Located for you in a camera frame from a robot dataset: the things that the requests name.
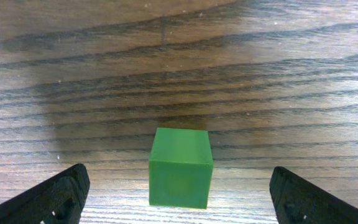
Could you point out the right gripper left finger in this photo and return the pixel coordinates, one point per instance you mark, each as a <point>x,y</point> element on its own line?
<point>51,196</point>

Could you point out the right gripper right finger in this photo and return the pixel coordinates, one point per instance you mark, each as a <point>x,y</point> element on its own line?
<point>303,202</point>

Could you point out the green cube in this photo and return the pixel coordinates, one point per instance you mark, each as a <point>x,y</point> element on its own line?
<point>180,174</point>

